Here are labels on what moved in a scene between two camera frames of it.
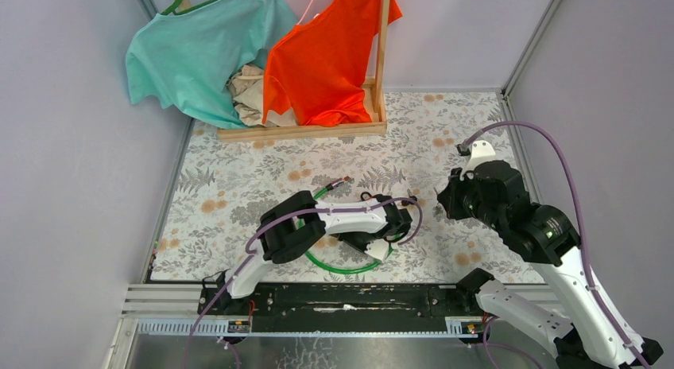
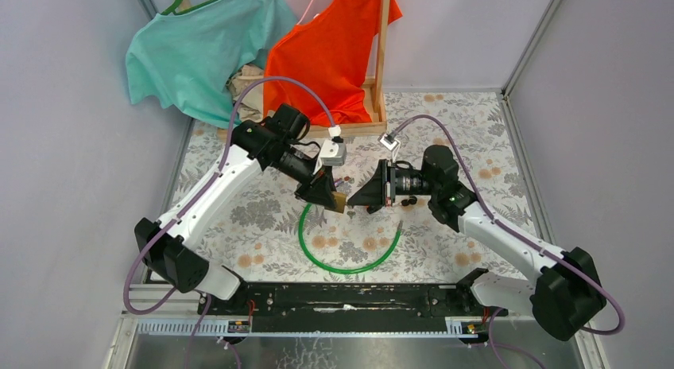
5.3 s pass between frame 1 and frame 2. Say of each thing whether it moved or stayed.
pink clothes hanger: stayed
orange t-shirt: stayed
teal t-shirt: stayed
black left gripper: moved
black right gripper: moved
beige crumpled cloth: stayed
